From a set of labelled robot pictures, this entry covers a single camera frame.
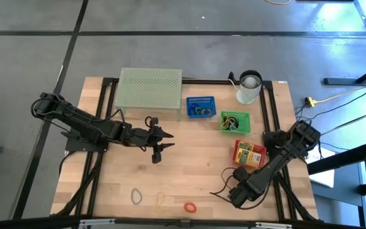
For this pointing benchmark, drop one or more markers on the green perforated metal shelf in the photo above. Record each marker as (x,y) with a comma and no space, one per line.
(148,87)

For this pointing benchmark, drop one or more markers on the black rig beam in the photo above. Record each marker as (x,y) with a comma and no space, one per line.
(43,222)

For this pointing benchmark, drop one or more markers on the white paper sheet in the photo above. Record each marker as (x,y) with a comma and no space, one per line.
(324,178)

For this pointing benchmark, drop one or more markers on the red plastic basket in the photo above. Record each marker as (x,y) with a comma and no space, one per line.
(259,149)

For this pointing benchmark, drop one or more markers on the teal rubber band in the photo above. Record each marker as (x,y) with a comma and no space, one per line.
(234,127)

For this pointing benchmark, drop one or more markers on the yellow card pack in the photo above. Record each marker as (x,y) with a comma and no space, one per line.
(243,156)
(255,159)

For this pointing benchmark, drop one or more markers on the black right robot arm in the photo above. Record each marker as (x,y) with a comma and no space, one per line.
(284,156)

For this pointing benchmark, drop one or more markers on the red coil wristband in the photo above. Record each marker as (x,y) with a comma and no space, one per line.
(185,207)

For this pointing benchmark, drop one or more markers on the blue plastic basket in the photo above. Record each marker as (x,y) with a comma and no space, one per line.
(201,101)

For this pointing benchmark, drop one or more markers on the yellow coil wristband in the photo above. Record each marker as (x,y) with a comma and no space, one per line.
(206,112)

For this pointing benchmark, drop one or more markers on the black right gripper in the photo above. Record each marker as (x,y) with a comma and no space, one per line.
(243,192)

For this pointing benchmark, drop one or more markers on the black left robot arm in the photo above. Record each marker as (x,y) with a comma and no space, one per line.
(84,124)

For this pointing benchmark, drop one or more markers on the black side desk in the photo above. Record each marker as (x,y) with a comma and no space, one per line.
(342,160)

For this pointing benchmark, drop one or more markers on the black rubber band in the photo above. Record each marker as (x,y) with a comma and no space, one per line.
(238,120)

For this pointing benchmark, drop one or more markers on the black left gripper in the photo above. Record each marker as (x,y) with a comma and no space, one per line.
(145,136)

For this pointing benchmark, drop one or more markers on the black aluminium table frame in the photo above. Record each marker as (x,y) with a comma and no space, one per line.
(208,81)

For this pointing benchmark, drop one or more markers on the yellow power plug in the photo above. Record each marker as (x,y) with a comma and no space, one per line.
(311,101)

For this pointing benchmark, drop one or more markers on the green plastic basket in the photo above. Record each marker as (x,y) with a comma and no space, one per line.
(245,127)

